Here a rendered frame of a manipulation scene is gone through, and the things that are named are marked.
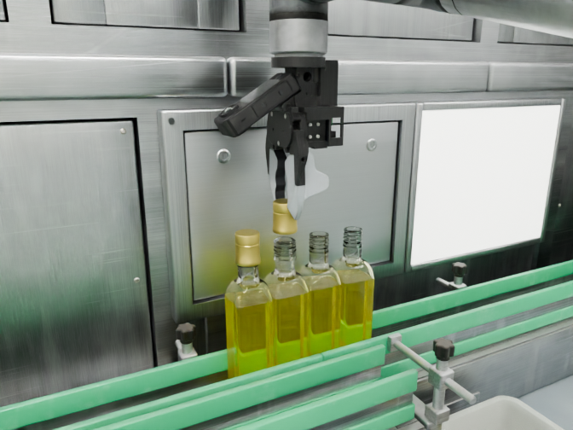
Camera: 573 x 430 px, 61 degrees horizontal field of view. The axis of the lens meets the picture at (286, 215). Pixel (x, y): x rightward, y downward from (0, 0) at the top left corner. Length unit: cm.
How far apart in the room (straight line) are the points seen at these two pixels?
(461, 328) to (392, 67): 48
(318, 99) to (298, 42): 8
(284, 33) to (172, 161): 25
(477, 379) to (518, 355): 11
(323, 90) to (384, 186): 32
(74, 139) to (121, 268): 21
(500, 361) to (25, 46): 92
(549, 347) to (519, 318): 11
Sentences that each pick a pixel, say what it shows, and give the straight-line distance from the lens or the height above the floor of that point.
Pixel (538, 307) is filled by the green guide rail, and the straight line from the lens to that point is 108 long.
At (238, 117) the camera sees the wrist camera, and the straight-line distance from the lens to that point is 60.
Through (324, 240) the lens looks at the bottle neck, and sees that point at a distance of 71.
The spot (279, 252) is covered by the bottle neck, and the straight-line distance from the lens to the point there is 68.
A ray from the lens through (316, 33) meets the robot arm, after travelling 63.
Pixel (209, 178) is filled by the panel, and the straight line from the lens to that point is 76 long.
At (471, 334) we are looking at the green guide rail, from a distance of 96.
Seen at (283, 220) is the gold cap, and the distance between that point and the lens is 66.
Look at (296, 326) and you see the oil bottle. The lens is 72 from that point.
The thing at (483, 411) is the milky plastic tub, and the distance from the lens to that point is 92.
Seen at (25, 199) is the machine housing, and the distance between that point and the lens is 76.
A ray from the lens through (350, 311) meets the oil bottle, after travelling 76.
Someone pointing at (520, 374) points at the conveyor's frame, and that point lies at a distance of 109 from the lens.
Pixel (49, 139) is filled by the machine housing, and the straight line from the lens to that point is 75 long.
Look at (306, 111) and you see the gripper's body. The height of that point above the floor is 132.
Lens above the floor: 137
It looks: 16 degrees down
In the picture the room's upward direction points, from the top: straight up
